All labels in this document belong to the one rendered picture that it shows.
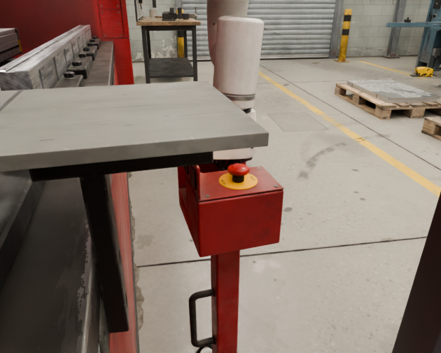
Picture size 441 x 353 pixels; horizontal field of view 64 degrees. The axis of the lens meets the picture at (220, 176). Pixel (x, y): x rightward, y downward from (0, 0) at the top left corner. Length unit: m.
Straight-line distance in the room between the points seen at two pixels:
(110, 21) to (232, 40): 1.83
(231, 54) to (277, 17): 7.56
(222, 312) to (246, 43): 0.58
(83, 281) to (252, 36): 0.49
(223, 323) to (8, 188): 0.62
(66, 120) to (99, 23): 2.18
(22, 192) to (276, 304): 1.25
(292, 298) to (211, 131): 1.36
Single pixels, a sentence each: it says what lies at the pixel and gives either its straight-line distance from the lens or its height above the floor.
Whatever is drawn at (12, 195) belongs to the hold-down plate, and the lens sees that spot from 0.41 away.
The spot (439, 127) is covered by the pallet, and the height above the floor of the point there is 0.09.
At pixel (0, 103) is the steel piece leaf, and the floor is 1.00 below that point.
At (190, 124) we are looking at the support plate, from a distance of 0.25.
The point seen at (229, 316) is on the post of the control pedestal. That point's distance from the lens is 0.90.
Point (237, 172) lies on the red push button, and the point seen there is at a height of 0.81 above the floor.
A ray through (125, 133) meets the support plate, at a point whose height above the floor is 1.00.
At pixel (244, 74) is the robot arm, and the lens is 0.67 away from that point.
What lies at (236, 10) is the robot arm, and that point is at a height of 1.06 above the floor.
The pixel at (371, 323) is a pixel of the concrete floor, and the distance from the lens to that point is 1.55.
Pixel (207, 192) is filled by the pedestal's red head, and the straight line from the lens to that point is 0.62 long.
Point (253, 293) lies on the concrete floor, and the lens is 1.56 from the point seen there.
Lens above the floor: 1.07
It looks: 26 degrees down
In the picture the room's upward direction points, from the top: straight up
